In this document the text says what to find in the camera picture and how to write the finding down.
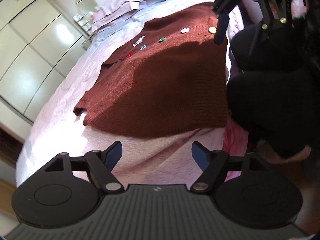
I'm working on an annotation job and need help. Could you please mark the white wardrobe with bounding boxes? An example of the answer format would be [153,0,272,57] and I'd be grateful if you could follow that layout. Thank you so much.
[0,0,92,124]

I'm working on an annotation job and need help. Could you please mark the magenta bed sheet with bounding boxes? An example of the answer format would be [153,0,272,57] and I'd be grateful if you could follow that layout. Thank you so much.
[222,120,250,180]

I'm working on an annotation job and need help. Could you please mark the pile of pink clothes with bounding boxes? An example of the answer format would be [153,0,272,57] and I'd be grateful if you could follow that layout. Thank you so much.
[91,0,148,30]

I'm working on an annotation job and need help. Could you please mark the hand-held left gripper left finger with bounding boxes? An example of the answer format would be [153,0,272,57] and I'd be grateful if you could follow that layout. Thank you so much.
[44,141,124,194]

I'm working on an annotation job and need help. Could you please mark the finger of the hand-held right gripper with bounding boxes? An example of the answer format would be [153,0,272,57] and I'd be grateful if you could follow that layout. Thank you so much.
[211,0,244,44]
[249,0,294,55]

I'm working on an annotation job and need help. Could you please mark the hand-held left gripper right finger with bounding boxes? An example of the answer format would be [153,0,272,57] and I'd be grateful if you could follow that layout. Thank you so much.
[191,141,269,192]

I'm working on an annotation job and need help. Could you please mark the maroon knit sweater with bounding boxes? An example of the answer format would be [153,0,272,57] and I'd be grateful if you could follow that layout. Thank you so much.
[73,2,229,139]

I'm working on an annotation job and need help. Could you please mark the round-topped mirror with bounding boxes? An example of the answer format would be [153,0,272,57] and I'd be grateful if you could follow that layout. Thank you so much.
[75,0,99,15]

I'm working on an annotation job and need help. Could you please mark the person's black trousers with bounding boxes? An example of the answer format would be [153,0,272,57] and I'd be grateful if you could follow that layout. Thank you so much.
[225,25,320,158]

